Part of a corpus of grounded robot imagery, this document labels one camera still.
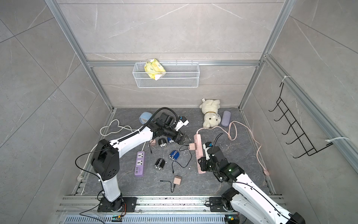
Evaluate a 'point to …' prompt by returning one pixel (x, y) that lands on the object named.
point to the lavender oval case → (226, 118)
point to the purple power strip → (140, 164)
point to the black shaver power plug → (160, 163)
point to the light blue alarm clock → (145, 116)
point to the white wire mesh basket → (176, 75)
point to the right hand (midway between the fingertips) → (201, 160)
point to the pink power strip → (199, 151)
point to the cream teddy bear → (210, 108)
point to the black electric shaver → (162, 143)
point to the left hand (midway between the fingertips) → (189, 137)
